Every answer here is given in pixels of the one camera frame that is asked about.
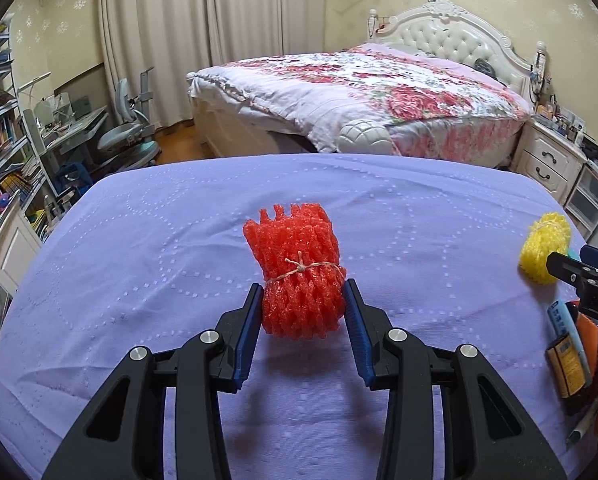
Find beige curtains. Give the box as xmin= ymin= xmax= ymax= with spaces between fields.
xmin=99 ymin=0 xmax=327 ymax=128

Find red foam net bundle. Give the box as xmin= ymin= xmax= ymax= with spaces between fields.
xmin=243 ymin=203 xmax=347 ymax=338

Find yellow foam net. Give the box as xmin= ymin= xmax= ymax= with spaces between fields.
xmin=519 ymin=212 xmax=572 ymax=286

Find blue stool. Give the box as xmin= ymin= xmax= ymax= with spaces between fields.
xmin=54 ymin=162 xmax=92 ymax=196

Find black and yellow box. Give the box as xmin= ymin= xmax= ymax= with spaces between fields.
xmin=545 ymin=337 xmax=592 ymax=401

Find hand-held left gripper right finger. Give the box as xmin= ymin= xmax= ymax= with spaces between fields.
xmin=342 ymin=279 xmax=567 ymax=480

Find white nightstand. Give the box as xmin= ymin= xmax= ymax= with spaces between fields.
xmin=512 ymin=120 xmax=587 ymax=206

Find white upholstered bed frame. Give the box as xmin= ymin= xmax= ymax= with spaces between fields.
xmin=191 ymin=0 xmax=547 ymax=171

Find white pen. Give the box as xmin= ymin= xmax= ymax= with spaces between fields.
xmin=566 ymin=395 xmax=598 ymax=448

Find grey study desk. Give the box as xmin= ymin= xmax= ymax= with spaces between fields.
xmin=24 ymin=105 xmax=110 ymax=196

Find white cabinet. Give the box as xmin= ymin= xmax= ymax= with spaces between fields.
xmin=0 ymin=195 xmax=44 ymax=301

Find pink floral bed sheet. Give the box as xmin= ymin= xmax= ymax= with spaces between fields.
xmin=391 ymin=110 xmax=527 ymax=163

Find blue tube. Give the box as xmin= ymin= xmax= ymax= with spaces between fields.
xmin=548 ymin=301 xmax=592 ymax=381

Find white desk lamp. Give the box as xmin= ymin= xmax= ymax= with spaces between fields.
xmin=19 ymin=72 xmax=52 ymax=93

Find black bag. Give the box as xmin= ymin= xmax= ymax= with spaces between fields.
xmin=582 ymin=135 xmax=598 ymax=171

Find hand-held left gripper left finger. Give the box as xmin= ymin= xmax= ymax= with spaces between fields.
xmin=41 ymin=283 xmax=265 ymax=480

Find purple dotted table cloth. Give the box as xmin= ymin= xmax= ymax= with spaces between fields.
xmin=0 ymin=152 xmax=598 ymax=480

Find plastic drawer unit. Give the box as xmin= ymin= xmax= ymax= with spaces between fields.
xmin=564 ymin=162 xmax=598 ymax=233

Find grey desk chair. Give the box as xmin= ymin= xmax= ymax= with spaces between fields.
xmin=96 ymin=67 xmax=161 ymax=166

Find floral quilt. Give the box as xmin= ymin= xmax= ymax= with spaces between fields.
xmin=188 ymin=42 xmax=535 ymax=158

